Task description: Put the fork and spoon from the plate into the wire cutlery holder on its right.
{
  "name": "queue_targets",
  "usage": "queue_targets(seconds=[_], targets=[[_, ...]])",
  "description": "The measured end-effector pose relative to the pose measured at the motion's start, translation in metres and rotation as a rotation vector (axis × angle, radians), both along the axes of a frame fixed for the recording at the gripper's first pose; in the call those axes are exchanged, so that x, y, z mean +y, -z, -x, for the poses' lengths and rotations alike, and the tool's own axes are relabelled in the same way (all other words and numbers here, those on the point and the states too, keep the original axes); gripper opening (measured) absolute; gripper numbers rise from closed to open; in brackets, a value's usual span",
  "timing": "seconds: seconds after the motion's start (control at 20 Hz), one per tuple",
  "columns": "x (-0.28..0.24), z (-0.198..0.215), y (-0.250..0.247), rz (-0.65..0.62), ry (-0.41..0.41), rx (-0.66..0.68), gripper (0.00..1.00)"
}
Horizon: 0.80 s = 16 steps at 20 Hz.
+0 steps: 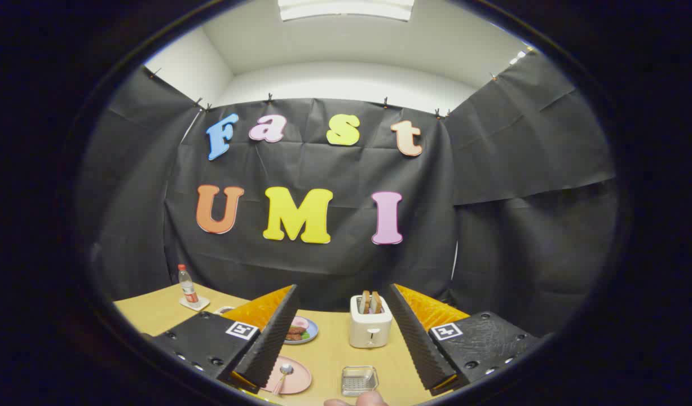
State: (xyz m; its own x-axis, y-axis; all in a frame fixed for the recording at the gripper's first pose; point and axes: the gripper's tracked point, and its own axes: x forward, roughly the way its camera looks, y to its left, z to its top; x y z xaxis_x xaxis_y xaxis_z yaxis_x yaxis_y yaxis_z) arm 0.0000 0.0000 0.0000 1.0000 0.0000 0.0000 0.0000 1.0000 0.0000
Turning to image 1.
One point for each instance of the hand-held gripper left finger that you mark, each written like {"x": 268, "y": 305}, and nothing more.
{"x": 272, "y": 344}

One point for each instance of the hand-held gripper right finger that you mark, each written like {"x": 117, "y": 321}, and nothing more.
{"x": 416, "y": 344}

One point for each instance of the pink ham slice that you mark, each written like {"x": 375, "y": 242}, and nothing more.
{"x": 300, "y": 322}

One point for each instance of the blue plate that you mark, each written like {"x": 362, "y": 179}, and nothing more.
{"x": 312, "y": 332}

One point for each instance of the pink plate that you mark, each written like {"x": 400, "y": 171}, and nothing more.
{"x": 300, "y": 380}

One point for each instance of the white toaster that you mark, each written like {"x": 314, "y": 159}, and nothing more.
{"x": 371, "y": 332}

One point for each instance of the toasted bread slice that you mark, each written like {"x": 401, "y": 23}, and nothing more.
{"x": 377, "y": 303}
{"x": 365, "y": 303}

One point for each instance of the white divided condiment tray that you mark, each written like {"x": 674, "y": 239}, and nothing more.
{"x": 224, "y": 310}

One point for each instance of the white square coaster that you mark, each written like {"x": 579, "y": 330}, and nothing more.
{"x": 202, "y": 305}

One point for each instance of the clear bottle with red cap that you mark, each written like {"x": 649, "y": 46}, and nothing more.
{"x": 188, "y": 287}

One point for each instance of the ceiling light panel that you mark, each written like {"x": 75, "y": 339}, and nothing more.
{"x": 346, "y": 8}

